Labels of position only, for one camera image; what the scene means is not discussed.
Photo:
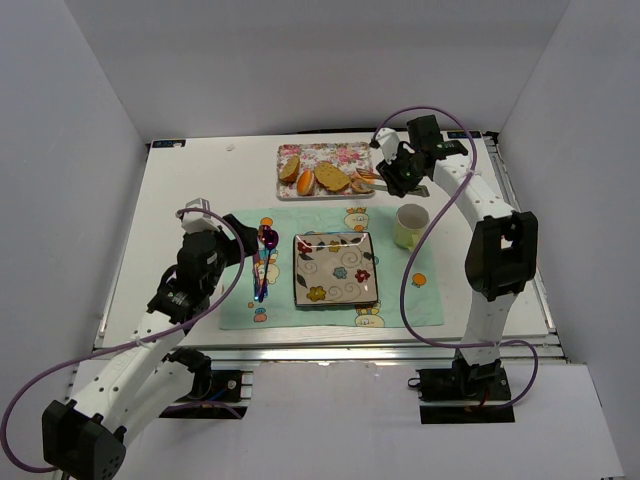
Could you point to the square floral ceramic plate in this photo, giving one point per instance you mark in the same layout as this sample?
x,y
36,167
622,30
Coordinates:
x,y
334,270

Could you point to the half brown bread roll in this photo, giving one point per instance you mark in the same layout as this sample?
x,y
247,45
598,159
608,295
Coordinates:
x,y
289,173

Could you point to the orange sandwich bun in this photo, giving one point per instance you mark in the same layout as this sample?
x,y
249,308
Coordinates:
x,y
305,184

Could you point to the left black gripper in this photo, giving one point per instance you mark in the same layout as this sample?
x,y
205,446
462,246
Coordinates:
x,y
232,240

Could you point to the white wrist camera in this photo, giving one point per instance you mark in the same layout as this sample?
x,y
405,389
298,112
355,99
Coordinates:
x,y
196,220
386,140

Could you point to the blue table label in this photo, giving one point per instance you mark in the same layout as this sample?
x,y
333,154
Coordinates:
x,y
168,143
460,134

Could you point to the left blue table label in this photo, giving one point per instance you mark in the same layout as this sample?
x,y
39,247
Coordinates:
x,y
168,143

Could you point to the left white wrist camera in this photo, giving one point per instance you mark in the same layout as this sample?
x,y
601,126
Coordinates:
x,y
196,220

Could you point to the pale yellow mug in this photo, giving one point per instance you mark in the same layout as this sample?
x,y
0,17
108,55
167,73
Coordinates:
x,y
411,221

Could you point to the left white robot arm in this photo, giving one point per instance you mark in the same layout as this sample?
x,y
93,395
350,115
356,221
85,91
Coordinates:
x,y
87,436

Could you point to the metal serving tongs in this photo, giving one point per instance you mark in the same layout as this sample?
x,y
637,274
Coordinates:
x,y
420,191

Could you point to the brown bread slice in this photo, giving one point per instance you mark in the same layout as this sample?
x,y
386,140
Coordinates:
x,y
331,178

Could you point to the light green cartoon placemat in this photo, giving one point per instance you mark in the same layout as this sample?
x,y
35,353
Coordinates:
x,y
408,290

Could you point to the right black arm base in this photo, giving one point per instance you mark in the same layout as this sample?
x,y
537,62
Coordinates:
x,y
462,382

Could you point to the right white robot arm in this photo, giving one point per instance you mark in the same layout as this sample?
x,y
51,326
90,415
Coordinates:
x,y
502,254

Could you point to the right blue table label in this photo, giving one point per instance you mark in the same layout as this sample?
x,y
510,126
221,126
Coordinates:
x,y
460,134

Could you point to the floral rectangular tray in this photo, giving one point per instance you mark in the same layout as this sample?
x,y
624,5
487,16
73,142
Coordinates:
x,y
345,156

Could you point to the iridescent purple spoon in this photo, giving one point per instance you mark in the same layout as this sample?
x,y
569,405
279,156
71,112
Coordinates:
x,y
270,240

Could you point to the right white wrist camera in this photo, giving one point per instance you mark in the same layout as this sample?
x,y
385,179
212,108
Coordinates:
x,y
386,140

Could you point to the round orange bun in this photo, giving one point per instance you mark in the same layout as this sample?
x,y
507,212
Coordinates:
x,y
362,184

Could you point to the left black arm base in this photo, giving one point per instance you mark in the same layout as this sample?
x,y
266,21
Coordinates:
x,y
220,387

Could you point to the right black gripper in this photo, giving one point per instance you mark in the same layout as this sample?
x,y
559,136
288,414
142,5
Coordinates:
x,y
396,175

